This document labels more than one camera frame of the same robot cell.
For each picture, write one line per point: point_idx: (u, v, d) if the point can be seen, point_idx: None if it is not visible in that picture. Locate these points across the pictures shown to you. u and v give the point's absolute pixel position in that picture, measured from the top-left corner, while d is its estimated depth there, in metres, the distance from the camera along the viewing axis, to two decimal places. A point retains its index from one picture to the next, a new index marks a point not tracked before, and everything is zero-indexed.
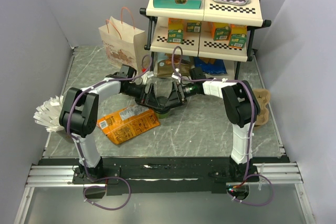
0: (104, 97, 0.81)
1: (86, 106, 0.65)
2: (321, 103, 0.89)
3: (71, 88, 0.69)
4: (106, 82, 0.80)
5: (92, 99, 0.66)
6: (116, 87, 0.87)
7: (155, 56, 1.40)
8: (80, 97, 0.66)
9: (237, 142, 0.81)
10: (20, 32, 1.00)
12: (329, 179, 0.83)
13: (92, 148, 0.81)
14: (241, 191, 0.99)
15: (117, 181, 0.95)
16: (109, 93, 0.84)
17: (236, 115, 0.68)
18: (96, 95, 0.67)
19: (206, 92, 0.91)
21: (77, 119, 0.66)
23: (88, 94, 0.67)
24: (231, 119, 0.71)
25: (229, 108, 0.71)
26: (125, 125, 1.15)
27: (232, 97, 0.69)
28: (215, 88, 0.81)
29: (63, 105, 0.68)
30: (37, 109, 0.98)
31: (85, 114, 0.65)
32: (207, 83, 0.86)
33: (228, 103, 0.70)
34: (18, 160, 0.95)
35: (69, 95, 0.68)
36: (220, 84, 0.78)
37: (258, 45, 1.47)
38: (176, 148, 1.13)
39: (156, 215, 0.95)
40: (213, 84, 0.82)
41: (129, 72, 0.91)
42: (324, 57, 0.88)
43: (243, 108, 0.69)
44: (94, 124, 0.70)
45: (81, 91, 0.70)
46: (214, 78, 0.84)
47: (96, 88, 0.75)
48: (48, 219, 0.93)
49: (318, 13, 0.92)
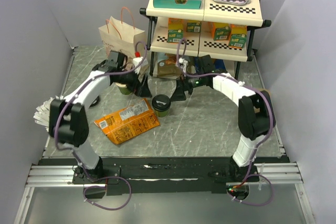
0: (94, 97, 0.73)
1: (72, 119, 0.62)
2: (321, 103, 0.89)
3: (54, 101, 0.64)
4: (93, 81, 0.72)
5: (77, 112, 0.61)
6: (106, 81, 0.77)
7: (154, 56, 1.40)
8: (63, 110, 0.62)
9: (242, 149, 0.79)
10: (20, 32, 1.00)
12: (329, 179, 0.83)
13: (88, 152, 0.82)
14: (241, 191, 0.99)
15: (117, 181, 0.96)
16: (100, 90, 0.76)
17: (251, 129, 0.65)
18: (81, 107, 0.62)
19: (214, 86, 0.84)
21: (67, 131, 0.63)
23: (73, 105, 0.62)
24: (244, 132, 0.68)
25: (243, 120, 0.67)
26: (125, 125, 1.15)
27: (251, 112, 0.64)
28: (228, 90, 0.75)
29: (50, 119, 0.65)
30: (37, 109, 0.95)
31: (74, 126, 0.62)
32: (220, 80, 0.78)
33: (244, 116, 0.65)
34: (18, 160, 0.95)
35: (52, 108, 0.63)
36: (235, 87, 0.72)
37: (258, 45, 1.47)
38: (176, 148, 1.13)
39: (156, 215, 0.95)
40: (228, 85, 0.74)
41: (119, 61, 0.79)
42: (324, 57, 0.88)
43: (259, 122, 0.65)
44: (85, 131, 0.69)
45: (65, 102, 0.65)
46: (229, 76, 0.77)
47: (82, 93, 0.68)
48: (48, 219, 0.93)
49: (318, 13, 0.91)
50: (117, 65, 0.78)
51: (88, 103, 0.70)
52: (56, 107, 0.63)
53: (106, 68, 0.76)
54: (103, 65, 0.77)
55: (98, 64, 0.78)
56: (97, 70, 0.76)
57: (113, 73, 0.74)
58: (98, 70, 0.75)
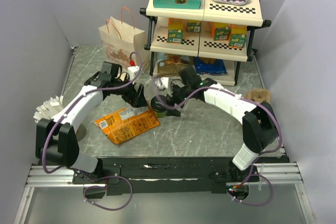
0: (84, 114, 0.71)
1: (61, 140, 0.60)
2: (321, 103, 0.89)
3: (41, 120, 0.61)
4: (83, 97, 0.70)
5: (66, 134, 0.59)
6: (99, 96, 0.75)
7: (154, 56, 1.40)
8: (52, 131, 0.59)
9: (244, 156, 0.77)
10: (20, 32, 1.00)
12: (329, 179, 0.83)
13: (85, 161, 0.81)
14: (241, 191, 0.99)
15: (117, 181, 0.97)
16: (92, 106, 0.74)
17: (260, 145, 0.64)
18: (70, 128, 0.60)
19: (206, 100, 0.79)
21: (55, 152, 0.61)
23: (62, 125, 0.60)
24: (252, 148, 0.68)
25: (250, 137, 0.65)
26: (125, 125, 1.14)
27: (257, 129, 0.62)
28: (225, 105, 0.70)
29: (37, 139, 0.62)
30: (37, 109, 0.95)
31: (62, 147, 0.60)
32: (212, 94, 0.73)
33: (250, 134, 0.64)
34: (18, 160, 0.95)
35: (39, 128, 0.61)
36: (234, 102, 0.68)
37: (258, 45, 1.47)
38: (176, 148, 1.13)
39: (156, 215, 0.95)
40: (224, 100, 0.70)
41: (113, 72, 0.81)
42: (324, 57, 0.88)
43: (265, 136, 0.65)
44: (75, 150, 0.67)
45: (53, 121, 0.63)
46: (222, 88, 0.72)
47: (72, 112, 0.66)
48: (48, 219, 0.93)
49: (318, 14, 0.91)
50: (110, 77, 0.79)
51: (79, 121, 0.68)
52: (43, 127, 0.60)
53: (100, 81, 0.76)
54: (96, 79, 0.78)
55: (91, 77, 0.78)
56: (89, 85, 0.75)
57: (106, 88, 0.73)
58: (91, 84, 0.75)
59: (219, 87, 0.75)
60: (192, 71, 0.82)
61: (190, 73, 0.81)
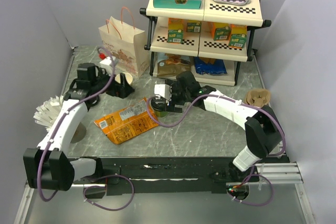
0: (72, 131, 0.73)
1: (53, 166, 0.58)
2: (321, 103, 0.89)
3: (27, 153, 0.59)
4: (66, 115, 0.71)
5: (57, 160, 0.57)
6: (83, 109, 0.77)
7: (155, 56, 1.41)
8: (43, 159, 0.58)
9: (246, 158, 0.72)
10: (20, 32, 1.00)
12: (329, 179, 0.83)
13: (83, 167, 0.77)
14: (241, 191, 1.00)
15: (117, 181, 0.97)
16: (78, 121, 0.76)
17: (265, 151, 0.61)
18: (61, 153, 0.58)
19: (206, 108, 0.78)
21: (50, 180, 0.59)
23: (51, 153, 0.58)
24: (256, 154, 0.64)
25: (253, 144, 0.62)
26: (125, 125, 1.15)
27: (260, 134, 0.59)
28: (227, 111, 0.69)
29: (27, 173, 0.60)
30: (37, 109, 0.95)
31: (55, 174, 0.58)
32: (212, 101, 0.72)
33: (254, 139, 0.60)
34: (18, 160, 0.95)
35: (28, 160, 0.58)
36: (235, 108, 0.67)
37: (258, 45, 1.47)
38: (176, 148, 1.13)
39: (156, 215, 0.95)
40: (225, 107, 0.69)
41: (90, 76, 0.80)
42: (324, 57, 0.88)
43: (270, 140, 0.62)
44: (72, 171, 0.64)
45: (41, 150, 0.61)
46: (221, 95, 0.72)
47: (59, 135, 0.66)
48: (48, 219, 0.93)
49: (318, 14, 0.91)
50: (88, 83, 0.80)
51: (67, 140, 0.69)
52: (31, 159, 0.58)
53: (80, 93, 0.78)
54: (75, 90, 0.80)
55: (69, 90, 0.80)
56: (70, 99, 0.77)
57: (87, 99, 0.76)
58: (72, 98, 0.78)
59: (218, 93, 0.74)
60: (190, 78, 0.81)
61: (189, 81, 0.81)
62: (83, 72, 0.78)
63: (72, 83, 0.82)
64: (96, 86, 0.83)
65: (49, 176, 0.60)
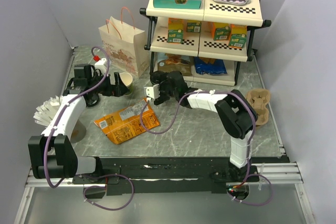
0: (74, 122, 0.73)
1: (58, 152, 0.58)
2: (321, 102, 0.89)
3: (31, 139, 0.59)
4: (67, 107, 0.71)
5: (62, 145, 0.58)
6: (82, 102, 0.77)
7: (155, 56, 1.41)
8: (48, 144, 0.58)
9: (236, 150, 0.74)
10: (20, 32, 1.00)
12: (329, 178, 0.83)
13: (85, 164, 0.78)
14: (241, 191, 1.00)
15: (117, 180, 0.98)
16: (79, 114, 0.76)
17: (237, 128, 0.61)
18: (66, 138, 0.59)
19: (191, 105, 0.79)
21: (55, 167, 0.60)
23: (55, 138, 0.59)
24: (233, 135, 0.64)
25: (228, 125, 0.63)
26: (125, 125, 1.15)
27: (229, 112, 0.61)
28: (204, 102, 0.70)
29: (31, 159, 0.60)
30: (37, 109, 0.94)
31: (60, 160, 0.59)
32: (192, 97, 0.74)
33: (225, 117, 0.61)
34: (18, 160, 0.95)
35: (33, 147, 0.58)
36: (209, 97, 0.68)
37: (258, 45, 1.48)
38: (176, 148, 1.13)
39: (156, 215, 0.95)
40: (200, 97, 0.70)
41: (86, 75, 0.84)
42: (324, 57, 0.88)
43: (242, 120, 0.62)
44: (74, 159, 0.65)
45: (46, 137, 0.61)
46: (200, 91, 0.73)
47: (61, 124, 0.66)
48: (48, 219, 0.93)
49: (318, 14, 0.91)
50: (85, 79, 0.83)
51: (69, 132, 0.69)
52: (36, 145, 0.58)
53: (78, 89, 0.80)
54: (73, 87, 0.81)
55: (67, 88, 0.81)
56: (69, 94, 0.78)
57: (86, 92, 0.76)
58: (71, 93, 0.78)
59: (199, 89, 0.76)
60: (180, 80, 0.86)
61: (178, 82, 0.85)
62: (81, 70, 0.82)
63: (69, 83, 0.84)
64: (92, 84, 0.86)
65: (55, 162, 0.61)
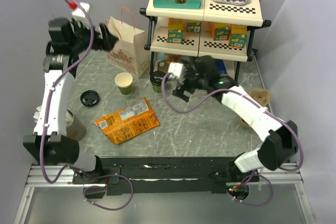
0: (65, 104, 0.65)
1: (57, 148, 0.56)
2: (321, 102, 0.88)
3: (25, 139, 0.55)
4: (53, 91, 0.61)
5: (60, 145, 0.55)
6: (69, 77, 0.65)
7: (155, 57, 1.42)
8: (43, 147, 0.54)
9: (250, 162, 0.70)
10: (20, 32, 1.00)
12: (329, 178, 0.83)
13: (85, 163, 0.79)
14: (241, 191, 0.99)
15: (117, 181, 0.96)
16: (69, 89, 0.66)
17: (276, 164, 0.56)
18: (62, 137, 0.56)
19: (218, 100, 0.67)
21: (57, 158, 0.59)
23: (52, 138, 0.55)
24: (265, 164, 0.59)
25: (269, 156, 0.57)
26: (125, 125, 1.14)
27: (279, 149, 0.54)
28: (247, 116, 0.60)
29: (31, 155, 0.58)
30: (37, 109, 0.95)
31: (61, 154, 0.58)
32: (233, 100, 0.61)
33: (271, 152, 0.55)
34: (18, 160, 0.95)
35: (29, 147, 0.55)
36: (257, 115, 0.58)
37: (258, 45, 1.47)
38: (176, 148, 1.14)
39: (156, 215, 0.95)
40: (245, 110, 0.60)
41: (66, 35, 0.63)
42: (323, 57, 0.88)
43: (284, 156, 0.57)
44: (75, 145, 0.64)
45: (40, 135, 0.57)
46: (247, 96, 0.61)
47: (52, 116, 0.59)
48: (48, 219, 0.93)
49: (319, 14, 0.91)
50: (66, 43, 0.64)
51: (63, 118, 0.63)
52: (32, 145, 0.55)
53: (60, 59, 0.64)
54: (54, 56, 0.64)
55: (48, 56, 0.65)
56: (51, 70, 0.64)
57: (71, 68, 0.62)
58: (54, 68, 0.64)
59: (241, 91, 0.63)
60: (213, 64, 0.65)
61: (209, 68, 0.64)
62: (57, 32, 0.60)
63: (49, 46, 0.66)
64: (76, 45, 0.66)
65: None
